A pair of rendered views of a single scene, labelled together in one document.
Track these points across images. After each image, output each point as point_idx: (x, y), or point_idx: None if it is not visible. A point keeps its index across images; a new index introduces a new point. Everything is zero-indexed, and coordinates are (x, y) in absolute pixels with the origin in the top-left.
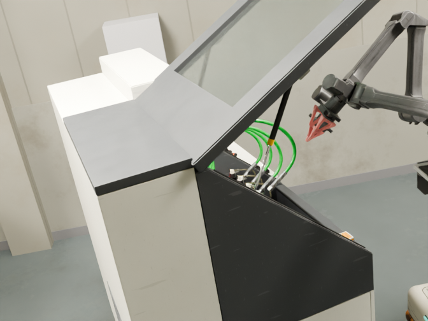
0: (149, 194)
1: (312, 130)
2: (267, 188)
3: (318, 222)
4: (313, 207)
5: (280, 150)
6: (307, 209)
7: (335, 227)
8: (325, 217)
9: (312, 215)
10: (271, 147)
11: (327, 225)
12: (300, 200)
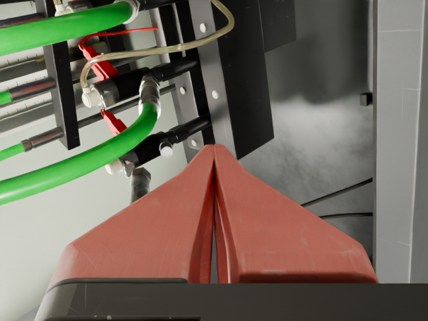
0: None
1: (204, 236)
2: (130, 176)
3: (372, 193)
4: (414, 102)
5: (53, 187)
6: (389, 96)
7: (399, 258)
8: (409, 192)
9: (377, 146)
10: (23, 48)
11: (385, 228)
12: (402, 4)
